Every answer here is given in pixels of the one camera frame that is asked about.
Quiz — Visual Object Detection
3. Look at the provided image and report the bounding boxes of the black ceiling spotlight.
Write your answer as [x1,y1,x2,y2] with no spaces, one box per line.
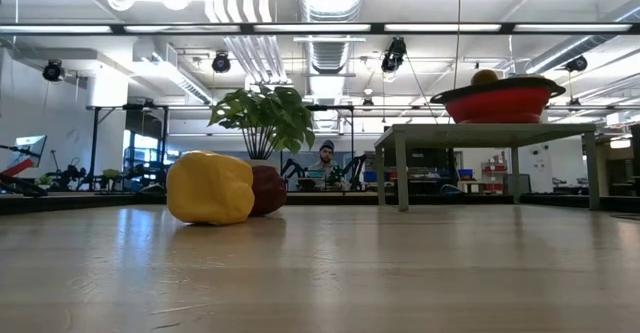
[380,36,408,73]
[41,58,65,83]
[211,50,233,74]
[564,55,589,73]

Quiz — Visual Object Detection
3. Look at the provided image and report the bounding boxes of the yellow bell pepper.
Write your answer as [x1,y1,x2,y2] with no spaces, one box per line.
[165,149,257,226]

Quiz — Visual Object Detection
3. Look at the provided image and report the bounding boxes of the dark red bell pepper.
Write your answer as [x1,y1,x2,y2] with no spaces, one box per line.
[248,164,289,218]

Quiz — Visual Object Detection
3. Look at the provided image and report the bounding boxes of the black aluminium frame rail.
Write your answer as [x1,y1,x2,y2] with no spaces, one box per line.
[0,191,640,217]

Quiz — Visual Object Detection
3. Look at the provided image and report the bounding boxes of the black overhead frame bar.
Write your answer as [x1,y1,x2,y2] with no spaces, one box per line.
[0,20,640,37]

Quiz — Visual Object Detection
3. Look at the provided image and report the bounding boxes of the red colander black rim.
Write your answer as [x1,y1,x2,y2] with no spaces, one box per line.
[429,75,568,125]

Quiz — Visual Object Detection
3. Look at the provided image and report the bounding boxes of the yellow orange mango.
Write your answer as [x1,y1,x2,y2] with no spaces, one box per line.
[470,68,501,87]

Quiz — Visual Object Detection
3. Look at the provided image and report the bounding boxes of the silver ceiling air duct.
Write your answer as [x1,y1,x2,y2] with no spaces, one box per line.
[297,0,369,74]

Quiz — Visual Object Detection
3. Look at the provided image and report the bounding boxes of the grey table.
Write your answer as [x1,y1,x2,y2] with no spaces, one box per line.
[373,122,601,213]

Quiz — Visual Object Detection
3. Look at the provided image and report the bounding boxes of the black metal frame stand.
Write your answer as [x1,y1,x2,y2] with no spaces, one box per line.
[87,103,171,190]

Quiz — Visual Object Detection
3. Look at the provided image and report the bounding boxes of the person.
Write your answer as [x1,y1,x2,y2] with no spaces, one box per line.
[307,139,349,192]

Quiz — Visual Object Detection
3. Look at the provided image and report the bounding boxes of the green plant white pot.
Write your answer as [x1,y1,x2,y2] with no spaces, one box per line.
[207,85,317,170]

